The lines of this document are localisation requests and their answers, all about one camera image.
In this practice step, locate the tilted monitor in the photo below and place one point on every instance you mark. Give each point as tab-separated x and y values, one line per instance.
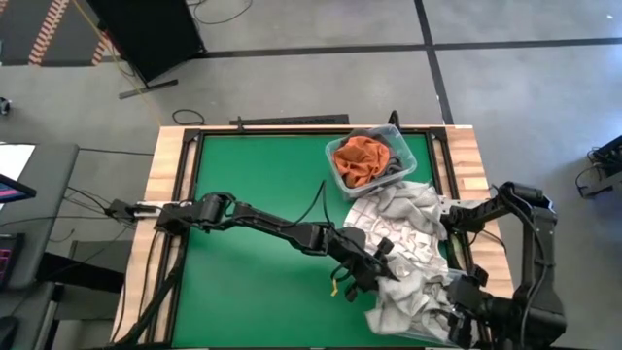
14	192

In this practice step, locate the dark mat with striped edge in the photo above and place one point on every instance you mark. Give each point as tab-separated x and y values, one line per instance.
29	29

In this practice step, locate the white grey patterned cloth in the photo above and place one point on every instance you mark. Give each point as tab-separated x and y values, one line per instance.
384	233

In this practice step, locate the silver mounting bracket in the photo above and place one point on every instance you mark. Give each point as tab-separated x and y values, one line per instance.
148	209
448	206

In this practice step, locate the black lit keypad device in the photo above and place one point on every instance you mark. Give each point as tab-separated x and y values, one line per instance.
9	260

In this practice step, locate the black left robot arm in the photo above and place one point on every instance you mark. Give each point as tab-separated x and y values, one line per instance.
272	223

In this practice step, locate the white sheet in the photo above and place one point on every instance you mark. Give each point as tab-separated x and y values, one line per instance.
14	158

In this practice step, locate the black aluminium table frame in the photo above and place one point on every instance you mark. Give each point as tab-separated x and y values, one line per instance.
311	131

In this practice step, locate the dark gray waffle towel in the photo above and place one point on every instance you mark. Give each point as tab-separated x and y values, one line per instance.
396	167

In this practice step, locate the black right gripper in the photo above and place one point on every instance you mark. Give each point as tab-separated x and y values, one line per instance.
469	296

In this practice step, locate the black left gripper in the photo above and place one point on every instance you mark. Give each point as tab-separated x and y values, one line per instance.
357	257

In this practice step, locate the orange towel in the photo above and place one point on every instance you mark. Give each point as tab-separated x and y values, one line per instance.
362	160

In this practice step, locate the black clamp mount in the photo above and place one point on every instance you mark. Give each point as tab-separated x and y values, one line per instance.
394	119

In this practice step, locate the light gray waffle towel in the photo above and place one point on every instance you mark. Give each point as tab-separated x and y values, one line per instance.
408	304
418	204

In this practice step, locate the black adapter box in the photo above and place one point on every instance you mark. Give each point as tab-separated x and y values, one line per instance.
121	210

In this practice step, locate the long black bar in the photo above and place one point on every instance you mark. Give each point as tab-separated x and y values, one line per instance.
291	119

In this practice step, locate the gray desk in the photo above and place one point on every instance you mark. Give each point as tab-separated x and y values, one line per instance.
53	204

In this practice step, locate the black partition panel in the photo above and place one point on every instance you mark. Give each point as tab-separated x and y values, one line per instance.
146	34

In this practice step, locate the clear plastic bin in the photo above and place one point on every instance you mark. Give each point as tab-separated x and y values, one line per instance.
408	146
456	278

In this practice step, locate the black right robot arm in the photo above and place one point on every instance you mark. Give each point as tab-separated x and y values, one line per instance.
537	272

